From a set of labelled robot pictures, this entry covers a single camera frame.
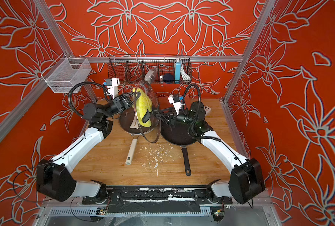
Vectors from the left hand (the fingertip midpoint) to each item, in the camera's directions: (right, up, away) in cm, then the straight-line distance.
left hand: (139, 96), depth 57 cm
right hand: (+6, -8, +8) cm, 13 cm away
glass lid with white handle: (-17, -13, +47) cm, 52 cm away
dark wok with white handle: (-9, -30, +21) cm, 38 cm away
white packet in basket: (0, +18, +35) cm, 39 cm away
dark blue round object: (+13, +17, +39) cm, 44 cm away
